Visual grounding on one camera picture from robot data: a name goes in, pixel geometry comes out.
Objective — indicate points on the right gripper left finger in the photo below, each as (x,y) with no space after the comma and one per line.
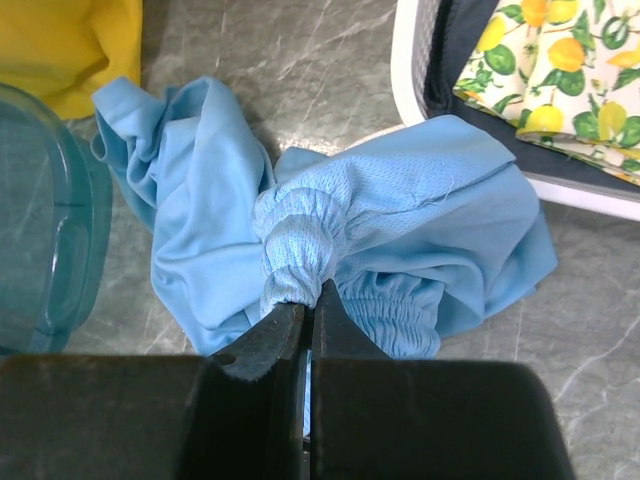
(275,341)

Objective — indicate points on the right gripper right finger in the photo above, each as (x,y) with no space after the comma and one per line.
(335,335)

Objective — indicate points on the light blue shorts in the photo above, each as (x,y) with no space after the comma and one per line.
(426,231)

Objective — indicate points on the yellow shorts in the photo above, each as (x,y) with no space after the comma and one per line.
(62,52)

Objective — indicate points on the teal transparent plastic bin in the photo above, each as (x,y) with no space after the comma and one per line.
(56,202)

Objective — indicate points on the white plastic laundry basket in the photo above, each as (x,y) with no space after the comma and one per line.
(411,42)

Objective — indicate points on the dark navy cloth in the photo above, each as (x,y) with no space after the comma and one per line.
(456,26)

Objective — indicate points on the lemon print cloth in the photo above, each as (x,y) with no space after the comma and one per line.
(563,75)

